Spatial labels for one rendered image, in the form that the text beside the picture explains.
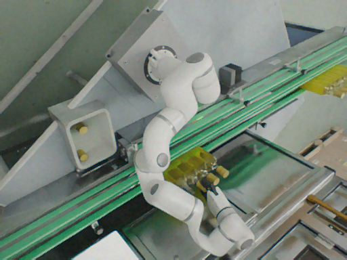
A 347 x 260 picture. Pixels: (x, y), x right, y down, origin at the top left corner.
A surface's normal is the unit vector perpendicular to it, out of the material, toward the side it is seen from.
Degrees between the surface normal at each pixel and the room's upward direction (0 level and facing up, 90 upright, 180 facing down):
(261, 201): 90
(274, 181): 90
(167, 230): 90
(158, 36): 5
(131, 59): 5
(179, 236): 90
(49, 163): 0
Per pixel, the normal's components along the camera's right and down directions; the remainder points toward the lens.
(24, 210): -0.07, -0.81
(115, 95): 0.62, 0.42
